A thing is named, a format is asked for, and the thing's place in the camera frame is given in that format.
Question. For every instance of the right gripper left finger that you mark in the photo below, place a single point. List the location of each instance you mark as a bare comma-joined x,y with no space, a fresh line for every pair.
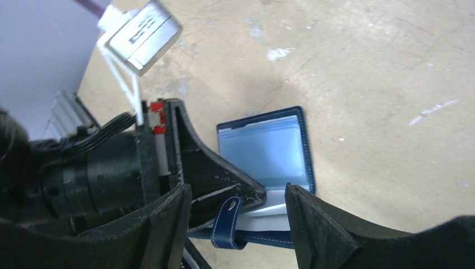
151,237

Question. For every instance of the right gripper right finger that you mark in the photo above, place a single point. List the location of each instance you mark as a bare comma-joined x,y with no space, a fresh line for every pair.
326,236

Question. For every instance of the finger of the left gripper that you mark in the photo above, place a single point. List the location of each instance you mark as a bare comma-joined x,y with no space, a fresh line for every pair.
212,179

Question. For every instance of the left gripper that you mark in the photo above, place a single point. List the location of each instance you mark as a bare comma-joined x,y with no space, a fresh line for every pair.
119,165

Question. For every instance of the blue card holder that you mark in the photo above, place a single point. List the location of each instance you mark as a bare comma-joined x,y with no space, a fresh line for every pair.
273,149

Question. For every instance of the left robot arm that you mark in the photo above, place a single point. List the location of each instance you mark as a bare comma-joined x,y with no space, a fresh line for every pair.
13,141

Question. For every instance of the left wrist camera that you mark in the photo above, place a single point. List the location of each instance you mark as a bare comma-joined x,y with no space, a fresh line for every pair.
133,42

